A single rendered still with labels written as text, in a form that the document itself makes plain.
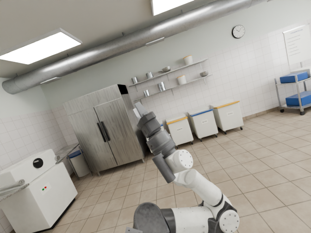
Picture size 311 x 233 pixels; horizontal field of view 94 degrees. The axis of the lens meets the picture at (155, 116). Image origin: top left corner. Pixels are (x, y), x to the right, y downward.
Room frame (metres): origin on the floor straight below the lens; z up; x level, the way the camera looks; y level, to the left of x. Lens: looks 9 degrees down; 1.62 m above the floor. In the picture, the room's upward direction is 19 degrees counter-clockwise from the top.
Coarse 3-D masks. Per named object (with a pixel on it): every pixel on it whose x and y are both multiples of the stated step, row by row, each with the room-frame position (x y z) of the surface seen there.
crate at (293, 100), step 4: (300, 92) 3.60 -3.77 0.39; (304, 92) 3.50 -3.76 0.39; (308, 92) 3.41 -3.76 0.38; (292, 96) 3.52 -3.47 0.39; (296, 96) 3.43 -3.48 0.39; (300, 96) 3.34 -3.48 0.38; (304, 96) 3.26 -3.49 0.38; (308, 96) 3.22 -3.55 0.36; (288, 100) 3.52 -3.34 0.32; (292, 100) 3.41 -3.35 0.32; (296, 100) 3.33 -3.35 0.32; (304, 100) 3.22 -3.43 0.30; (308, 100) 3.22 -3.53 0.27; (288, 104) 3.53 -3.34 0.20; (292, 104) 3.43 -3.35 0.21; (296, 104) 3.34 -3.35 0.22; (304, 104) 3.22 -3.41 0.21
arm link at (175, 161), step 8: (168, 144) 0.47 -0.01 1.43; (152, 152) 0.50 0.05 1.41; (160, 152) 0.47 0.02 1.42; (168, 152) 0.47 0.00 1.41; (176, 152) 0.47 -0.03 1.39; (184, 152) 0.46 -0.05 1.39; (160, 160) 0.45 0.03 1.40; (168, 160) 0.46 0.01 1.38; (176, 160) 0.44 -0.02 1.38; (184, 160) 0.44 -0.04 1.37; (192, 160) 0.46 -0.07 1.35; (160, 168) 0.44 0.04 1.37; (168, 168) 0.44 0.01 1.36; (176, 168) 0.44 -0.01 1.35; (184, 168) 0.43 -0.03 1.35; (168, 176) 0.43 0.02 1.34
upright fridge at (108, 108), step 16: (96, 96) 3.45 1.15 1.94; (112, 96) 3.42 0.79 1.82; (128, 96) 4.07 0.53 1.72; (80, 112) 3.45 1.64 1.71; (96, 112) 3.42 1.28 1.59; (112, 112) 3.39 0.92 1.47; (128, 112) 3.47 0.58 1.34; (80, 128) 3.47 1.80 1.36; (96, 128) 3.43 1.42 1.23; (112, 128) 3.40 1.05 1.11; (128, 128) 3.37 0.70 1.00; (80, 144) 3.48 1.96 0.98; (96, 144) 3.45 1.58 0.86; (112, 144) 3.41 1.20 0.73; (128, 144) 3.38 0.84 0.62; (144, 144) 3.92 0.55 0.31; (96, 160) 3.46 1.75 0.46; (112, 160) 3.43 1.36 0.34; (128, 160) 3.39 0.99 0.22
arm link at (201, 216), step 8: (176, 208) 0.47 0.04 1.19; (184, 208) 0.47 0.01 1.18; (192, 208) 0.47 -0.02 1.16; (200, 208) 0.47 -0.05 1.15; (208, 208) 0.47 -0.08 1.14; (176, 216) 0.43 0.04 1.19; (184, 216) 0.43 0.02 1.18; (192, 216) 0.43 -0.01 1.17; (200, 216) 0.44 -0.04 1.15; (208, 216) 0.44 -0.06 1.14; (224, 216) 0.41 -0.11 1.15; (232, 216) 0.42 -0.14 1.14; (176, 224) 0.41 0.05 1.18; (184, 224) 0.41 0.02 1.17; (192, 224) 0.42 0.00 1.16; (200, 224) 0.42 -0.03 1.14; (208, 224) 0.42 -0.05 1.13; (216, 224) 0.41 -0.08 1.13; (224, 224) 0.41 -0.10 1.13; (232, 224) 0.41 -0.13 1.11; (176, 232) 0.40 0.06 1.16; (184, 232) 0.41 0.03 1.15; (192, 232) 0.41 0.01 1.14; (200, 232) 0.41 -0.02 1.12; (208, 232) 0.41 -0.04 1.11; (216, 232) 0.40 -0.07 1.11; (224, 232) 0.41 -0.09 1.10; (232, 232) 0.41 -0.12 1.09
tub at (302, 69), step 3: (309, 66) 3.45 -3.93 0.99; (297, 69) 3.57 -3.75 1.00; (300, 69) 3.42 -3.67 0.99; (303, 69) 3.33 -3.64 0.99; (306, 69) 3.26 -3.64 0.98; (309, 69) 3.21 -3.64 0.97; (291, 72) 3.60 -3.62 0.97; (294, 72) 3.52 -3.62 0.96; (297, 72) 3.46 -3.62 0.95; (309, 72) 3.21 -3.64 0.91; (309, 75) 3.22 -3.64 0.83
